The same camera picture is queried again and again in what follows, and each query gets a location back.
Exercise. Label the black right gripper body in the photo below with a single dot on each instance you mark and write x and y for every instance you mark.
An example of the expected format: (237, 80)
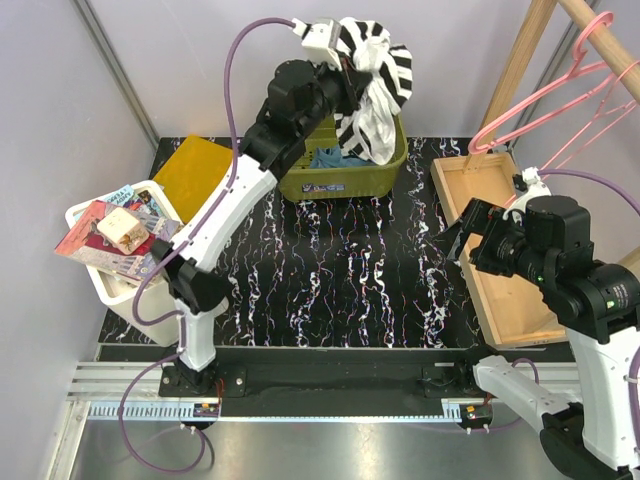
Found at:
(502, 248)

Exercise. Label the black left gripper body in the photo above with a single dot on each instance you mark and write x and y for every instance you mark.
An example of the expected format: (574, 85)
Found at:
(338, 88)

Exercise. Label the black white striped tank top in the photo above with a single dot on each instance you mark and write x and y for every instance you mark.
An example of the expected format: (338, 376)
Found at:
(370, 133)

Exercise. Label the blue tank top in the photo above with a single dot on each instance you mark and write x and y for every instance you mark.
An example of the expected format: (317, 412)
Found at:
(332, 157)

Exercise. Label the thick pink plastic hanger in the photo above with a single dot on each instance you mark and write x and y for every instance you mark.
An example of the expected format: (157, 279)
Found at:
(576, 70)

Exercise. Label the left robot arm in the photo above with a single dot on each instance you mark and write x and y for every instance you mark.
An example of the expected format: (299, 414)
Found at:
(299, 98)

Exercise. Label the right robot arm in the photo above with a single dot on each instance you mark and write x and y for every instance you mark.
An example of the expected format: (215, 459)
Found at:
(596, 437)

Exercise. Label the wooden clothes rack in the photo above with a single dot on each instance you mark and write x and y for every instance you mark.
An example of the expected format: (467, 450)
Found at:
(566, 287)

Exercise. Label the olive green plastic basket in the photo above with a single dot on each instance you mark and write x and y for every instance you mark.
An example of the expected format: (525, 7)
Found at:
(303, 182)

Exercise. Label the yellow translucent folder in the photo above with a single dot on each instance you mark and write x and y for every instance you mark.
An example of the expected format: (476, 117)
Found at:
(189, 169)

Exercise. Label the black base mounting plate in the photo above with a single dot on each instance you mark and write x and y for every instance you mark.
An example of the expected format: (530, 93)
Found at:
(275, 384)

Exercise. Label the small cream cube box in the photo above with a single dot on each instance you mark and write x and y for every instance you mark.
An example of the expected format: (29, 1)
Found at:
(124, 231)

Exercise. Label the white storage box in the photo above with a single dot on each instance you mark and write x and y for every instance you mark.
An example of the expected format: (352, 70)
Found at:
(117, 291)

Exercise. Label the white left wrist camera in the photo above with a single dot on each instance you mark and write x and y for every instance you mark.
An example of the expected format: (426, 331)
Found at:
(319, 40)

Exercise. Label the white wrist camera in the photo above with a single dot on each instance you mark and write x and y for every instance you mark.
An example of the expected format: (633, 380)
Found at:
(528, 185)
(319, 40)

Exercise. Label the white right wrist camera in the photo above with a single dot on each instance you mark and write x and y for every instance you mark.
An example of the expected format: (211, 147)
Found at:
(528, 185)

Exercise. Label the aluminium rail frame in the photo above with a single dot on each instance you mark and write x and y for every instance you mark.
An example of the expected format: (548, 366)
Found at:
(96, 440)

